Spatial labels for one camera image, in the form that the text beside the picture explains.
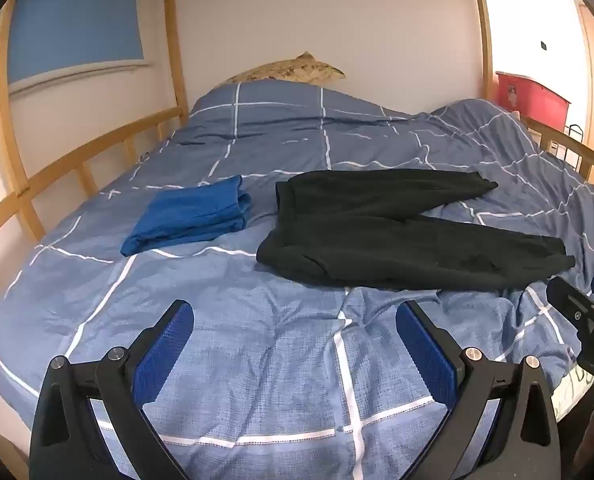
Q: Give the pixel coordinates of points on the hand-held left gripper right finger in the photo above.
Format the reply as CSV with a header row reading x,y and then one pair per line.
x,y
427,355

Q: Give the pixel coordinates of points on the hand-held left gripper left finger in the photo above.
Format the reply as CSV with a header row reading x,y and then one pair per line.
x,y
164,355

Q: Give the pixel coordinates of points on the black pants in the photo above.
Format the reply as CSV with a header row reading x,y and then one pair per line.
x,y
377,230

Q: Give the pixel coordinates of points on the blue checked blanket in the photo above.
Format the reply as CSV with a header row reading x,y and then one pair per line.
x,y
257,340

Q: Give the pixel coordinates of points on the folded blue garment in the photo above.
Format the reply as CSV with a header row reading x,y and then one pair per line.
x,y
187,215

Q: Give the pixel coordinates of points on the red storage bin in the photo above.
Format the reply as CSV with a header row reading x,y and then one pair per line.
x,y
527,97

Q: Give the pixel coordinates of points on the patterned beige pillow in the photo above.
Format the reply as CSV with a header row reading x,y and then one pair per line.
x,y
297,71

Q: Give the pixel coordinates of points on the blue window blind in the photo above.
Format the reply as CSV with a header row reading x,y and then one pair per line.
x,y
72,25

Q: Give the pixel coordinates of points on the wooden bunk bed frame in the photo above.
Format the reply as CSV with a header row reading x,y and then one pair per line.
x,y
175,50

